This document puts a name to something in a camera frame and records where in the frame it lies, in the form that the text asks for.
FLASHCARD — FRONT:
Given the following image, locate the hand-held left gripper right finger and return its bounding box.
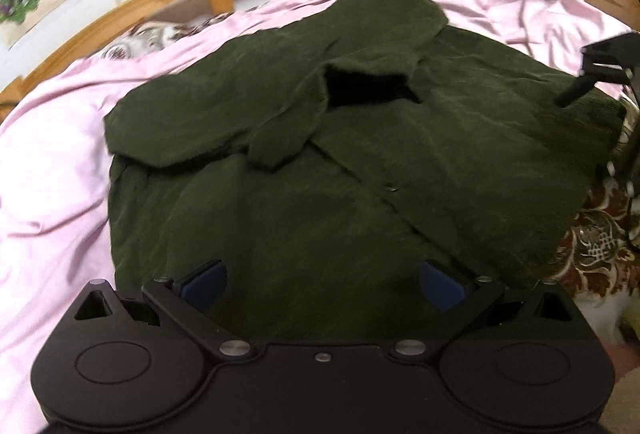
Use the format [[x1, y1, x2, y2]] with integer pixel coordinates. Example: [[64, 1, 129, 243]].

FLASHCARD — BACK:
[[390, 259, 577, 359]]

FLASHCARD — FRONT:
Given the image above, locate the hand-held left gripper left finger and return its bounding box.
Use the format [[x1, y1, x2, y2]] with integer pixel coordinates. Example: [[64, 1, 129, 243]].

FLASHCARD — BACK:
[[74, 260, 252, 361]]

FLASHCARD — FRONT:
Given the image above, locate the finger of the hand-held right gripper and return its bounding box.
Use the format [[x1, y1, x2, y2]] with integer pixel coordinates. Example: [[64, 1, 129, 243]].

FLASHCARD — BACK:
[[580, 32, 640, 77], [555, 64, 632, 110]]

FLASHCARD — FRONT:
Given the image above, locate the dark green corduroy jacket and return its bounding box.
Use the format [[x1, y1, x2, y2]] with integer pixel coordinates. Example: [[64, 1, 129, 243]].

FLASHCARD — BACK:
[[102, 0, 627, 351]]

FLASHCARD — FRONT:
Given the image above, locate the pink bed sheet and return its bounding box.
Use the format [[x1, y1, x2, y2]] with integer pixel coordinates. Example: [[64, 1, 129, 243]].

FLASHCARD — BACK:
[[0, 0, 635, 434]]

